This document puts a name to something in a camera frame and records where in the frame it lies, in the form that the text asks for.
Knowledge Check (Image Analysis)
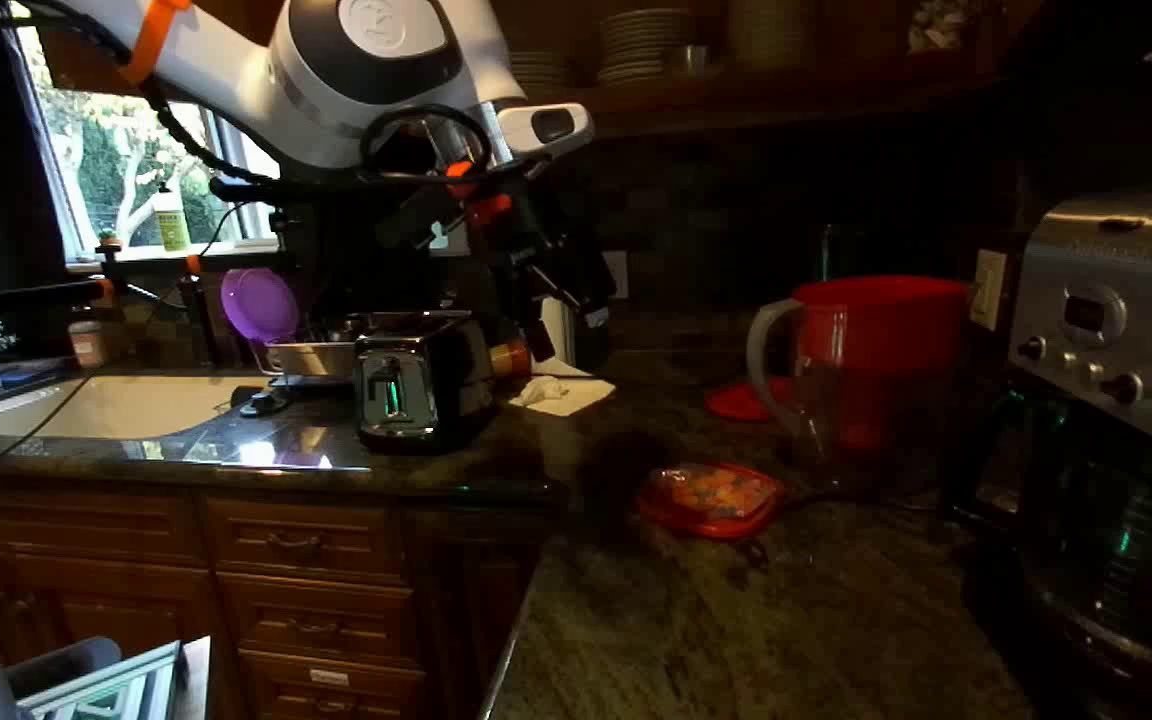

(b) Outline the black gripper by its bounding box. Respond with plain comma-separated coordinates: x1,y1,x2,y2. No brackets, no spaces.
453,175,620,334

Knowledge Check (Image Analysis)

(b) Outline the white paper sheet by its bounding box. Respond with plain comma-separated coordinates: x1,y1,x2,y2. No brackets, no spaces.
509,367,620,420

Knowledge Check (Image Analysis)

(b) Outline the chrome black toaster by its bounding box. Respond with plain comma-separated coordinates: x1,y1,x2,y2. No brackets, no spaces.
354,312,501,452

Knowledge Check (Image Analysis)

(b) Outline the plain red lid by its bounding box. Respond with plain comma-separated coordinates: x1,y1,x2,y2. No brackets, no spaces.
703,376,808,429

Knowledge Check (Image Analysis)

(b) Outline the grey ribbed dish rack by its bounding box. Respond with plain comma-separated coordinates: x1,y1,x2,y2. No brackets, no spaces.
592,5,703,86

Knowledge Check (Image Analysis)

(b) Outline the purple round lid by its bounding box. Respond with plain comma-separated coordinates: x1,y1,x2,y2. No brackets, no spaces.
218,262,303,347

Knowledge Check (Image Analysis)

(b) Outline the orange plate with food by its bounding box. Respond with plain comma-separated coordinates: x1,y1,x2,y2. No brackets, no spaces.
636,459,791,542

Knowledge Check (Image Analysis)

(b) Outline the red plastic pitcher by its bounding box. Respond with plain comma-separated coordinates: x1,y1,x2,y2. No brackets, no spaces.
746,271,978,499

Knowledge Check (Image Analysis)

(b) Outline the wooden cabinet drawer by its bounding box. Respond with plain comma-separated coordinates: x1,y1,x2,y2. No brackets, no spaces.
236,649,434,720
201,492,409,579
218,573,425,660

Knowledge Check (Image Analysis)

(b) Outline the green soap bottle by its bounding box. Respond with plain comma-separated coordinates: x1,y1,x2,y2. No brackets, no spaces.
148,185,196,257

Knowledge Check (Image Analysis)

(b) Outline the white framed window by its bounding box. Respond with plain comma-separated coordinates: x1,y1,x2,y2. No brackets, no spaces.
7,0,290,271

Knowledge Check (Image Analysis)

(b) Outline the silver black coffee maker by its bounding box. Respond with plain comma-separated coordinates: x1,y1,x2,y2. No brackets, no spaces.
955,185,1152,720

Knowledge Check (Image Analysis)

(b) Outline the white wall outlet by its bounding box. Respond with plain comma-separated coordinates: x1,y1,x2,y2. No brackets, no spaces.
967,245,1011,334

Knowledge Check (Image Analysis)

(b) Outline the orange forearm strap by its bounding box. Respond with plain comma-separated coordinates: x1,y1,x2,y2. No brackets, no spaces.
119,0,196,86

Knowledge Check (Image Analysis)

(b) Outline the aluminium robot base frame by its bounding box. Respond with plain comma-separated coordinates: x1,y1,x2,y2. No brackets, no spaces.
11,635,218,720

